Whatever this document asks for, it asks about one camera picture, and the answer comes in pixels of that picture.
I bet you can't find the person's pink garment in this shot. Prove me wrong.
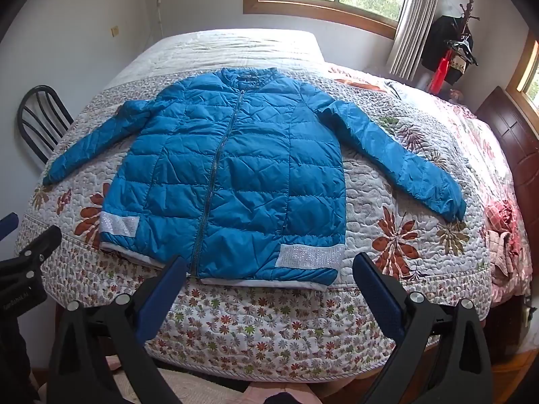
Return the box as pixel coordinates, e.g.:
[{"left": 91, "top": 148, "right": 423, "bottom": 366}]
[{"left": 105, "top": 353, "right": 321, "bottom": 404}]

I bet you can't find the blue puffer jacket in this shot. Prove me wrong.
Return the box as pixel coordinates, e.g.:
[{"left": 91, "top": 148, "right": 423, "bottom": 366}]
[{"left": 42, "top": 67, "right": 467, "bottom": 291}]

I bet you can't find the grey striped curtain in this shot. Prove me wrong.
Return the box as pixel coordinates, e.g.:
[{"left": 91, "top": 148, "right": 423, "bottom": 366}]
[{"left": 386, "top": 0, "right": 441, "bottom": 80}]

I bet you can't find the small wooden framed window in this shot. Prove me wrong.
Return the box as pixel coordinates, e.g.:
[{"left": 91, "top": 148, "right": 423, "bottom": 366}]
[{"left": 505, "top": 29, "right": 539, "bottom": 111}]

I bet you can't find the white wall cable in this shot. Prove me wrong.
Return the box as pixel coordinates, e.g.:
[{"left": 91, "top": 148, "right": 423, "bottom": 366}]
[{"left": 144, "top": 0, "right": 166, "bottom": 48}]

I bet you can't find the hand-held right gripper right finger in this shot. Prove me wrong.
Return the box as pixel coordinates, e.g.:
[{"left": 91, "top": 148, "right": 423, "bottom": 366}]
[{"left": 353, "top": 252, "right": 493, "bottom": 404}]

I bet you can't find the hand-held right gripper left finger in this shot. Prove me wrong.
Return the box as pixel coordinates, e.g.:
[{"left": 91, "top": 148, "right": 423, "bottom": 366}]
[{"left": 47, "top": 256, "right": 189, "bottom": 404}]

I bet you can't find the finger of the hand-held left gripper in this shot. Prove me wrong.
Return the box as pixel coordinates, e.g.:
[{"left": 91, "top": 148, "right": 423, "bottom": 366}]
[
  {"left": 0, "top": 212, "right": 19, "bottom": 239},
  {"left": 16, "top": 225, "right": 62, "bottom": 268}
]

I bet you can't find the clothes hanger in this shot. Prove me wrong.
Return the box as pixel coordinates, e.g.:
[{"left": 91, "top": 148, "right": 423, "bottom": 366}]
[{"left": 444, "top": 38, "right": 481, "bottom": 67}]

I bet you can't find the pink floral bedsheet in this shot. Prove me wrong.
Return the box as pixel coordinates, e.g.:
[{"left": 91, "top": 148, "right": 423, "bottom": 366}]
[{"left": 430, "top": 93, "right": 529, "bottom": 270}]

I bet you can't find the black metal chair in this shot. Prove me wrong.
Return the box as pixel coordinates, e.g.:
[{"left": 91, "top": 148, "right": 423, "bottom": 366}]
[{"left": 17, "top": 85, "right": 75, "bottom": 165}]

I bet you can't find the floral quilt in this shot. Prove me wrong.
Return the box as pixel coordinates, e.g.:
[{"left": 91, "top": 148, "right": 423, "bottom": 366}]
[{"left": 14, "top": 29, "right": 531, "bottom": 381}]

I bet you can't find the wooden coat rack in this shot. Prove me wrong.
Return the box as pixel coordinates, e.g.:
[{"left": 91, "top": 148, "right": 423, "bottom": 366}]
[{"left": 458, "top": 2, "right": 481, "bottom": 38}]

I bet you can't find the crumpled pink cloth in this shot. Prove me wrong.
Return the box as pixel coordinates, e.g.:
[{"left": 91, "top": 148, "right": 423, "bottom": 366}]
[{"left": 486, "top": 200, "right": 530, "bottom": 293}]

